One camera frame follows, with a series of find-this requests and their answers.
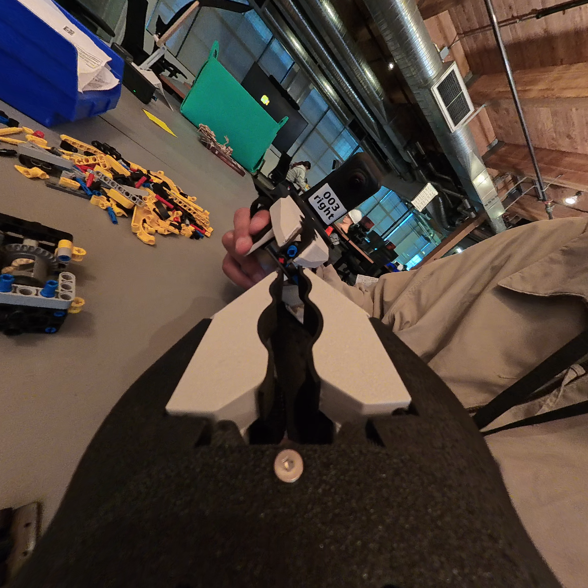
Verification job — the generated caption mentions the black monitor screen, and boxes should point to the black monitor screen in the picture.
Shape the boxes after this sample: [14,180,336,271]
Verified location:
[241,62,308,141]

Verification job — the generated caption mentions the green bin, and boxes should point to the green bin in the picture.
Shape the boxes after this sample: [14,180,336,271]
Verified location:
[180,41,289,174]

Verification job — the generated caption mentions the small dark red box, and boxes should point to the small dark red box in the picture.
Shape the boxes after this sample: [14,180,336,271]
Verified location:
[198,123,246,177]

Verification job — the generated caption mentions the person's right forearm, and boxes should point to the person's right forearm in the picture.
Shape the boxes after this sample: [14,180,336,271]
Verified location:
[316,264,414,327]

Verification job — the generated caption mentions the silver air duct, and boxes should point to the silver air duct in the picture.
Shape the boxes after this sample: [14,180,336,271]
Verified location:
[363,0,506,232]

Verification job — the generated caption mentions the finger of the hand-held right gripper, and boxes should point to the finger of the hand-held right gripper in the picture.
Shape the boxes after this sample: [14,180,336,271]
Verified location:
[293,238,330,270]
[269,197,307,247]

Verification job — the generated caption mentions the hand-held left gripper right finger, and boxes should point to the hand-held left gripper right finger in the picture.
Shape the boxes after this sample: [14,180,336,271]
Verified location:
[301,269,413,426]

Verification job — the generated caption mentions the black charger box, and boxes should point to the black charger box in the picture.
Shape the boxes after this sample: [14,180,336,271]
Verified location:
[120,62,159,105]

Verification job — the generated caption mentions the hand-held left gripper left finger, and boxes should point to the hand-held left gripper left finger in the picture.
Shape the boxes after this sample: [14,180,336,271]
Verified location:
[165,272,282,435]

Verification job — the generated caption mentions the small toy brick assembly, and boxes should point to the small toy brick assembly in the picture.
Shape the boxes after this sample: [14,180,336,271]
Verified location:
[276,243,301,278]

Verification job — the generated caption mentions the yellow sticky note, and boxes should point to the yellow sticky note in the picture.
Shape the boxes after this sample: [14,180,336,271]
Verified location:
[141,109,178,138]

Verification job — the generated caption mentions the person's right hand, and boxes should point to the person's right hand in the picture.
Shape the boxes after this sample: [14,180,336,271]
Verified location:
[222,207,278,290]

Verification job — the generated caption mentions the framed white sign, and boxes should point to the framed white sign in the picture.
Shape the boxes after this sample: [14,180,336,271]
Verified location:
[411,183,438,213]

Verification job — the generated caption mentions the white folded paper sheets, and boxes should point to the white folded paper sheets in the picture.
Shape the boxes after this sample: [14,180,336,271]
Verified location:
[28,0,121,93]

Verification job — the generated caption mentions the partly built toy car chassis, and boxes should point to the partly built toy car chassis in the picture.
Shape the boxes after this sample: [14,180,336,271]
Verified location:
[0,213,87,336]

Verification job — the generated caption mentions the black strap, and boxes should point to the black strap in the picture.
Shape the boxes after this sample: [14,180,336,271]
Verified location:
[473,340,588,435]

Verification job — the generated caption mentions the pile of toy bricks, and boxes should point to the pile of toy bricks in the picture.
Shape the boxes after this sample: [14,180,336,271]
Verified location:
[0,115,214,245]

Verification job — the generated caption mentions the black desk lamp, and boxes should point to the black desk lamp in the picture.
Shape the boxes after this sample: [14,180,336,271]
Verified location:
[138,0,203,70]

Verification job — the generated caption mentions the blue plastic bin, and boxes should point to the blue plastic bin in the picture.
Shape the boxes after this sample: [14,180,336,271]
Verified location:
[0,0,125,128]

